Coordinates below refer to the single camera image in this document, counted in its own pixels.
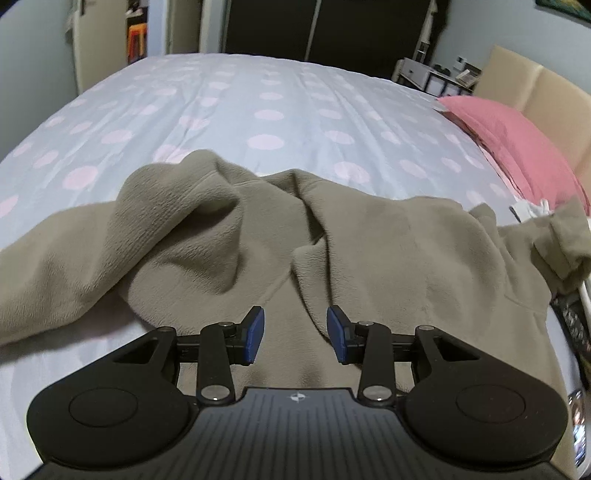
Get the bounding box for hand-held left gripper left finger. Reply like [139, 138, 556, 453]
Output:
[111, 305, 266, 408]

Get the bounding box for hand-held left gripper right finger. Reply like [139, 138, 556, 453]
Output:
[325, 305, 481, 408]

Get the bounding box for khaki fleece hoodie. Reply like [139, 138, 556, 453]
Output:
[0, 148, 591, 480]

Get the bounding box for white sweatshirt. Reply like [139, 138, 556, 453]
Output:
[508, 198, 555, 224]

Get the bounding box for polka dot bed sheet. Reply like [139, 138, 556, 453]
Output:
[0, 53, 522, 462]

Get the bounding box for pink pillow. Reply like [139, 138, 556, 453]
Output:
[436, 95, 589, 217]

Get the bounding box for white nightstand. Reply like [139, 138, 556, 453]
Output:
[392, 58, 481, 97]

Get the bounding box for black sliding door wardrobe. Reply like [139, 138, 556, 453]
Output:
[222, 0, 437, 75]

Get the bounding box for orange stool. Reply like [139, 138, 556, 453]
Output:
[128, 24, 148, 60]

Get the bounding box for beige padded headboard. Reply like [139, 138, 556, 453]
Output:
[473, 45, 591, 185]

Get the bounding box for beige door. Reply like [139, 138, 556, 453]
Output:
[69, 0, 130, 93]

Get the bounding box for framed yellow painting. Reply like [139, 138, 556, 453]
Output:
[536, 0, 591, 17]

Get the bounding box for beige doorway frame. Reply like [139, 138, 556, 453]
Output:
[148, 0, 223, 56]

